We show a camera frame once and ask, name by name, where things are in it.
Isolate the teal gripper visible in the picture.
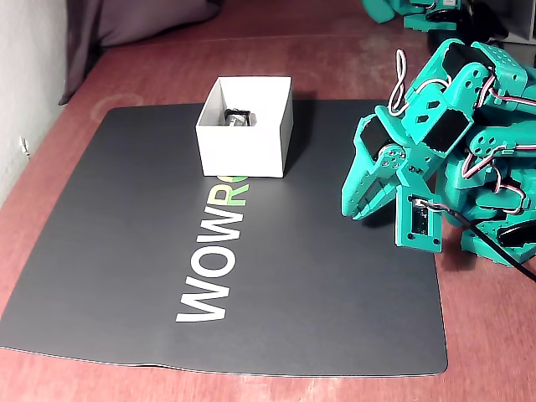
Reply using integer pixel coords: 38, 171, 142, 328
340, 105, 440, 222

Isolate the small black battery pack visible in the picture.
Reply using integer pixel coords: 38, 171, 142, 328
224, 107, 257, 127

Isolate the white open cardboard box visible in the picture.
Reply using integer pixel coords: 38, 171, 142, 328
195, 75, 294, 178

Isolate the black mat with WOWROBO print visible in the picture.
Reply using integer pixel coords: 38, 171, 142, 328
0, 100, 449, 376

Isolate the grey cloth curtain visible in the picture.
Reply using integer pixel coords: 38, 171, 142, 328
58, 0, 223, 106

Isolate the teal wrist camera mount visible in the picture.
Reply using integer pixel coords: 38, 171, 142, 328
393, 186, 445, 253

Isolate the white red servo wire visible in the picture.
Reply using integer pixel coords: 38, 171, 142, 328
388, 49, 410, 117
462, 144, 529, 215
477, 74, 536, 106

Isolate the black camera cable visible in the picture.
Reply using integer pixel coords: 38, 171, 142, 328
433, 204, 536, 282

